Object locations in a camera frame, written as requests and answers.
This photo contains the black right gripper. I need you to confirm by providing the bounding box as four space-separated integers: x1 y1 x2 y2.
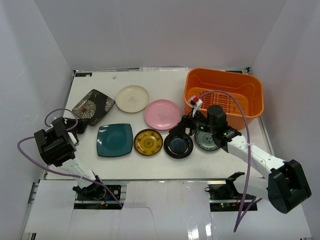
168 108 216 140

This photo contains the black floral rectangular plate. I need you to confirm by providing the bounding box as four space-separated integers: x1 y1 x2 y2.
72 89 116 126

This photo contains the teal square plate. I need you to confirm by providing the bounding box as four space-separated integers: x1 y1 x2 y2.
96 123 134 158

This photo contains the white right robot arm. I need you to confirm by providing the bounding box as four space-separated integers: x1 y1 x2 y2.
163 105 312 214

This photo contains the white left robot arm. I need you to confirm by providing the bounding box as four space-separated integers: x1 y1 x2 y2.
34 117 106 200

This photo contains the orange plastic bin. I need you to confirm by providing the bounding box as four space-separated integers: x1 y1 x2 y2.
183 68 264 130

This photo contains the black glossy round plate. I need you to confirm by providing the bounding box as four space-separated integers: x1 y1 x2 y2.
163 133 194 159

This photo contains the pink round plate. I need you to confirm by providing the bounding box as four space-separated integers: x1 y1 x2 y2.
144 99 181 131

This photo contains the blue white porcelain plate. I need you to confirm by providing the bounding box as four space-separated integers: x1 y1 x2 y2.
194 131 220 152

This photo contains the yellow patterned round plate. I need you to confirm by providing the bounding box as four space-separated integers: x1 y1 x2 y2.
133 128 164 156

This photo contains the dark label sticker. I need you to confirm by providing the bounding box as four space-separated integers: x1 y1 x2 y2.
74 72 92 77

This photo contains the cream round plate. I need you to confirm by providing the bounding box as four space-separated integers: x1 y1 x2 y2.
115 85 150 113

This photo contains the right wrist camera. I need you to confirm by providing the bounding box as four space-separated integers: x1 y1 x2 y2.
188 95 203 117

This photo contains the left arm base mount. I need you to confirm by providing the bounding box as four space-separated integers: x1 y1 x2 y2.
73 184 125 210

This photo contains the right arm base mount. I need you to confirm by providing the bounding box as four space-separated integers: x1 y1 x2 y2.
204 172 245 213

